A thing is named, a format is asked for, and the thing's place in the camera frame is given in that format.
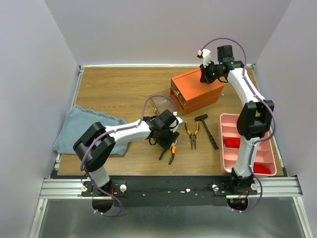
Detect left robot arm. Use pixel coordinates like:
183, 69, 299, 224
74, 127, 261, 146
73, 115, 184, 196

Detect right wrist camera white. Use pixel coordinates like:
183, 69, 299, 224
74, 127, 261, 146
197, 49, 212, 68

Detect yellow long nose pliers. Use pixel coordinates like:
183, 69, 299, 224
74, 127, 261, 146
184, 121, 200, 150

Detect orange combination pliers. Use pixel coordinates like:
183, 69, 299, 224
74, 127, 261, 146
159, 140, 177, 165

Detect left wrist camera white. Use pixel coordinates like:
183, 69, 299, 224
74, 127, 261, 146
169, 111, 184, 132

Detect red cloth in tray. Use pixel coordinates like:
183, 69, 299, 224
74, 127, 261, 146
224, 137, 240, 149

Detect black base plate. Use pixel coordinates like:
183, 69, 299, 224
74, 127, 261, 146
81, 176, 258, 208

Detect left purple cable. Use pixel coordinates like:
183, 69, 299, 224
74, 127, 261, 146
80, 95, 178, 217

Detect black rubber mallet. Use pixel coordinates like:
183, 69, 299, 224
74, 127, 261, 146
195, 114, 219, 150

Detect blue denim cloth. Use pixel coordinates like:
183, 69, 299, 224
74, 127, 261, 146
52, 105, 126, 155

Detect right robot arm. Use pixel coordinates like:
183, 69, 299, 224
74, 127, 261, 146
197, 45, 274, 194

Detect orange drawer cabinet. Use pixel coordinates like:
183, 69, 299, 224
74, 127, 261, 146
170, 68, 224, 115

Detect red cloth near tray front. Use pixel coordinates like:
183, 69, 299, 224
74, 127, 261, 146
254, 164, 271, 175

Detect pink compartment tray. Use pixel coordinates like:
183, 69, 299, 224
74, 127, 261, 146
218, 114, 277, 178

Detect aluminium rail frame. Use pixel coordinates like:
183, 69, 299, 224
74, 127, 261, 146
38, 176, 313, 238

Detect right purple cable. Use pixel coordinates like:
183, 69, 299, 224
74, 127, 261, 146
202, 37, 277, 214

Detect purple cable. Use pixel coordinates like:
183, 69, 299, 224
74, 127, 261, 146
202, 37, 277, 214
80, 95, 178, 217

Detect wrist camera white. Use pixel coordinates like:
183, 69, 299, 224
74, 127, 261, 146
169, 111, 184, 132
197, 49, 212, 68

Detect clear top drawer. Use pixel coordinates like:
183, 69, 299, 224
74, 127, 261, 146
150, 88, 185, 117

